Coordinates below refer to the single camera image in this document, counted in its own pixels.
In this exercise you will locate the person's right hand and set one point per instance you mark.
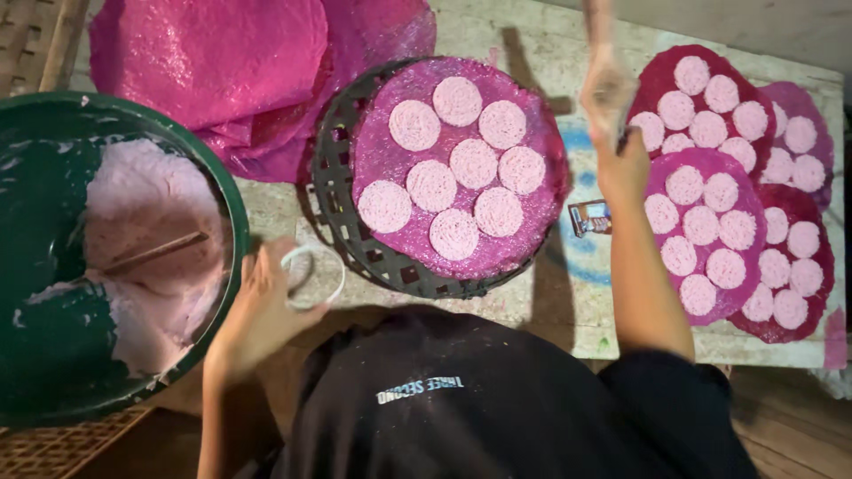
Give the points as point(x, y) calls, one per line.
point(624, 174)

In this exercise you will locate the person's left hand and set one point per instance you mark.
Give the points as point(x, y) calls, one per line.
point(256, 319)

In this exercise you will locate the person's right fingers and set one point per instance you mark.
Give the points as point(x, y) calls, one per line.
point(624, 150)

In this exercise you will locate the wooden spatula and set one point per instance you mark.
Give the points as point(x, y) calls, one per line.
point(604, 80)

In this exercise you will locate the dark red mesh sheet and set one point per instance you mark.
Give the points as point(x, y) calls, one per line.
point(822, 293)
point(649, 86)

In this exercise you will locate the small printed carton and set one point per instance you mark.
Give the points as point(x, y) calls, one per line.
point(590, 218)

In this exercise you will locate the group of pink dough discs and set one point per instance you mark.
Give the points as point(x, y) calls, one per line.
point(791, 273)
point(472, 163)
point(700, 226)
point(707, 130)

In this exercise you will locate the pink mesh sheet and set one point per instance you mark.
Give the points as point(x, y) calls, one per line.
point(393, 153)
point(802, 100)
point(759, 199)

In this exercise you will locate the pink dough disc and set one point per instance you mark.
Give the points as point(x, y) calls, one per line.
point(777, 166)
point(801, 134)
point(809, 173)
point(780, 120)

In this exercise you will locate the white printed plastic sheet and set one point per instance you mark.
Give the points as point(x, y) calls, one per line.
point(572, 299)

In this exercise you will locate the person's black shirt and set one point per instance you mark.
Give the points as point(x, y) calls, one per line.
point(479, 406)

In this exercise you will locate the black woven round tray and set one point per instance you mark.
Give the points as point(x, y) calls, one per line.
point(333, 199)

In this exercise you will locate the stack of pink mesh sheets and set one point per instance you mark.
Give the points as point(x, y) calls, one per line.
point(213, 66)

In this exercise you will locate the pink dough mass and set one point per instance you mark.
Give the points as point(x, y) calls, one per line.
point(153, 199)

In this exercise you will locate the wooden stick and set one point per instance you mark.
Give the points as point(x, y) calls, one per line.
point(156, 253)

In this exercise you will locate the green plastic basin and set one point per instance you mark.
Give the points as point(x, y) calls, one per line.
point(40, 266)

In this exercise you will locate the woven rattan mat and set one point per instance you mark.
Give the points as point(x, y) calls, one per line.
point(60, 449)

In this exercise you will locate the bamboo frame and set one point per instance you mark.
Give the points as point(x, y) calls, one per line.
point(40, 40)

